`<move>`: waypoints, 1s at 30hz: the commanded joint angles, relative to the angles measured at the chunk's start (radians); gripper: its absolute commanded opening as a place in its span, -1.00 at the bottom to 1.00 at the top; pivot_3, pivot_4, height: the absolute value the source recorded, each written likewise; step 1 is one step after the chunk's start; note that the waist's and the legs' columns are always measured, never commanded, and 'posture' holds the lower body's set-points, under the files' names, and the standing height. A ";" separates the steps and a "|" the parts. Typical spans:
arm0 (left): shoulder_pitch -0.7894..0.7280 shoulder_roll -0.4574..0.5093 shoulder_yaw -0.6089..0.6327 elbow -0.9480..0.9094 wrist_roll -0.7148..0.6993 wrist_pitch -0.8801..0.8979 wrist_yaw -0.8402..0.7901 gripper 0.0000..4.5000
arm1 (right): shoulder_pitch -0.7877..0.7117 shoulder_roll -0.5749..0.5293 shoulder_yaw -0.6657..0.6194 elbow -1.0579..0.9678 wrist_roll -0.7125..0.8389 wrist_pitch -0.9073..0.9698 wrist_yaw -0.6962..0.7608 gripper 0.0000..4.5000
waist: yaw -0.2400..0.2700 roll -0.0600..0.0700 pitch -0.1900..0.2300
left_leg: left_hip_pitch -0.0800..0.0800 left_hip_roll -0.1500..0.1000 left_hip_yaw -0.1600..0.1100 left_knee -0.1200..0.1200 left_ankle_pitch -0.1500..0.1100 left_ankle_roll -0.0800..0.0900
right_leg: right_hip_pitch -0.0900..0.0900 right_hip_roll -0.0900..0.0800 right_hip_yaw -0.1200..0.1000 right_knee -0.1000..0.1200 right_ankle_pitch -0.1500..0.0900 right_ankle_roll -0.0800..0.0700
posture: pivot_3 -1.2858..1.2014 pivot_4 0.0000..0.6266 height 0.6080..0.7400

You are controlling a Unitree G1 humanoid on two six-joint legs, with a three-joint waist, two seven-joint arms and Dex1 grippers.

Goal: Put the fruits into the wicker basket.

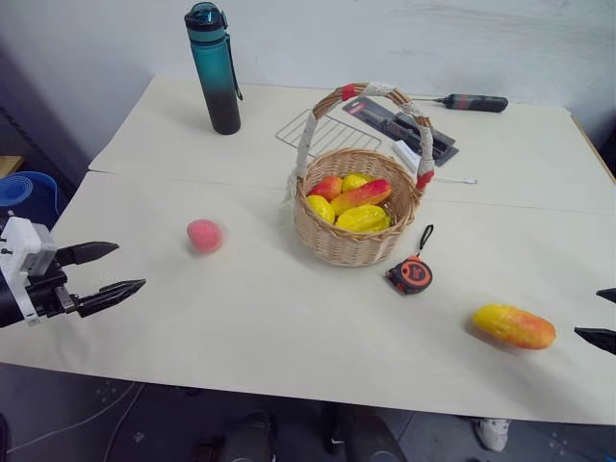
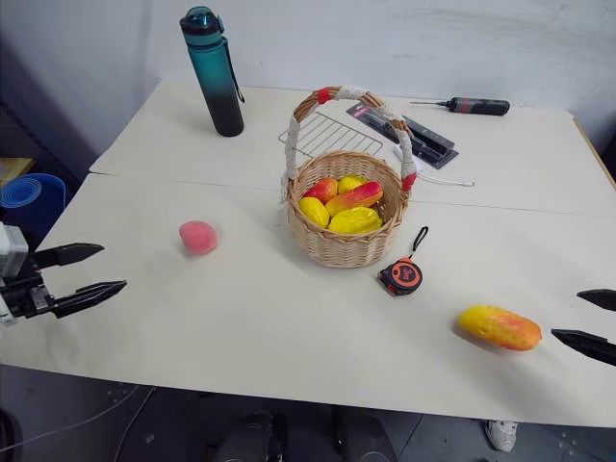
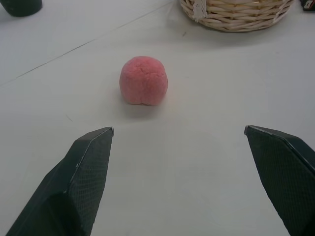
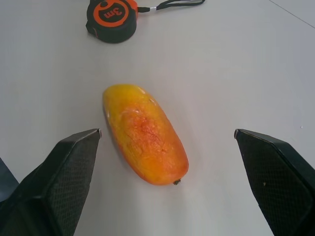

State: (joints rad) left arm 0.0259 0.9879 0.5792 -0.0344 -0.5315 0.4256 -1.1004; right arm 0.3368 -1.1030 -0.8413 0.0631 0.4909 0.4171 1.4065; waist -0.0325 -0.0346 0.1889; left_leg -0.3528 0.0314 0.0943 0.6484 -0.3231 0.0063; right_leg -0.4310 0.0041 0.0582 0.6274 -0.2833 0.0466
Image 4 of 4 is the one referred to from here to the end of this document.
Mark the orange black tape measure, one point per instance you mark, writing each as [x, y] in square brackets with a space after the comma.
[112, 20]

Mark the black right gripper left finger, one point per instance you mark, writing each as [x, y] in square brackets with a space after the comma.
[56, 182]

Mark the yellow orange mango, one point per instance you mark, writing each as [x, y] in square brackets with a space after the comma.
[145, 137]

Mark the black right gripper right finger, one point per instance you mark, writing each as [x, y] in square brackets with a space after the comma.
[278, 182]

